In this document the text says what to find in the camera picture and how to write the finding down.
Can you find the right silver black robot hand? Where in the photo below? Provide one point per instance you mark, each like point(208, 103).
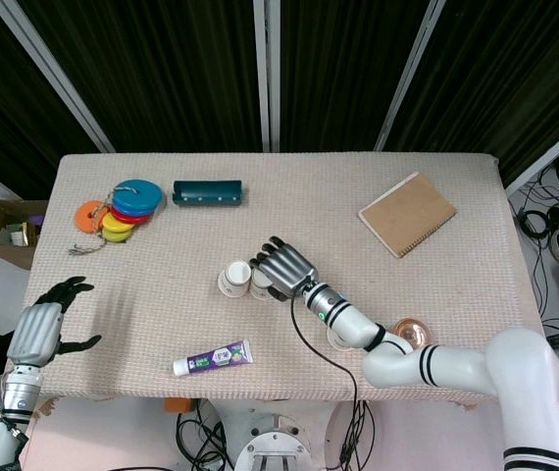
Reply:
point(287, 267)

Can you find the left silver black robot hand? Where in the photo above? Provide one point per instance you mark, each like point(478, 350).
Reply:
point(34, 333)

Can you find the white paper cup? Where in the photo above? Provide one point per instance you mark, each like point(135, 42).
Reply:
point(234, 279)
point(260, 287)
point(334, 338)

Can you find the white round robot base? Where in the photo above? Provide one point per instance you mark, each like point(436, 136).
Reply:
point(272, 446)

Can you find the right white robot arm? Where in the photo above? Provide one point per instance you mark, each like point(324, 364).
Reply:
point(456, 365)

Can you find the teal plastic holder tray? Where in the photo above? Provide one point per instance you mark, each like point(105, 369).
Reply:
point(208, 193)

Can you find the purple white toothpaste tube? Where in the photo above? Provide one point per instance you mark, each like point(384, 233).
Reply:
point(216, 357)

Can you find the green round disc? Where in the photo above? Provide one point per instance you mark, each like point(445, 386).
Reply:
point(115, 237)

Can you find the orange round disc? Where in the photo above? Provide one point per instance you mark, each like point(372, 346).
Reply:
point(86, 216)

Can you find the beige woven tablecloth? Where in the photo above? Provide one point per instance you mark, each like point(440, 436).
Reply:
point(162, 314)

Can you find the brown spiral notebook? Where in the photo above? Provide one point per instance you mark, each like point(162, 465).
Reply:
point(407, 213)

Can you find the yellow round disc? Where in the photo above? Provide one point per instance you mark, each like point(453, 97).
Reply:
point(116, 223)

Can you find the amber glass jar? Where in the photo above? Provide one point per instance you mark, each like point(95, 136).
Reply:
point(414, 331)

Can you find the red round disc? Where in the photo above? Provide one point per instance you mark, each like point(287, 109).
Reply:
point(130, 218)

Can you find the small orange box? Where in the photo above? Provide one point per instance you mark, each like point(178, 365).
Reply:
point(176, 404)

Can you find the blue round disc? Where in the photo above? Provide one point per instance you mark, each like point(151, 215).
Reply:
point(137, 196)

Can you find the white partition post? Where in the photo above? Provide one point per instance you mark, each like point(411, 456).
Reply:
point(409, 73)
point(54, 73)
point(265, 73)
point(549, 155)

